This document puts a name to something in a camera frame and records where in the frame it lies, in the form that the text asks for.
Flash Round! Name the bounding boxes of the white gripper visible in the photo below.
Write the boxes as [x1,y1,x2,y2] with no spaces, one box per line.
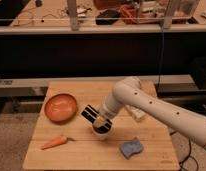
[81,105,112,134]

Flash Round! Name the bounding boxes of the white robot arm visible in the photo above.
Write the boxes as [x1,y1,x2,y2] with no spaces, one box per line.
[81,76,206,150]

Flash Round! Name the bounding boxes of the white ceramic cup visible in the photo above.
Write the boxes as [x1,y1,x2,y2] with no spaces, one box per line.
[92,127,110,141]

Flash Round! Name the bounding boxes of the white eraser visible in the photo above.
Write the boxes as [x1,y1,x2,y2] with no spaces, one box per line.
[125,105,146,122]

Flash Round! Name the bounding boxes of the orange bowl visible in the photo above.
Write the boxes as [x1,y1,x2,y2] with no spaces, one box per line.
[44,94,78,122]

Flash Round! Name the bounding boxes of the orange toy carrot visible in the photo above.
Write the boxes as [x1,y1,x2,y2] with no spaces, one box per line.
[41,135,73,150]

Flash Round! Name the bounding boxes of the black bag on bench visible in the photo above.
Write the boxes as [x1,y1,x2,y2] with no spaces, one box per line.
[95,9,120,25]

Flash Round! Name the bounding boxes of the orange tool on bench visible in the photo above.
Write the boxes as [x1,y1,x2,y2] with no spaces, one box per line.
[120,4,139,24]

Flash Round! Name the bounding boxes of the black cable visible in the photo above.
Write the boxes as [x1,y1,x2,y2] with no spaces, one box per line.
[169,129,200,171]

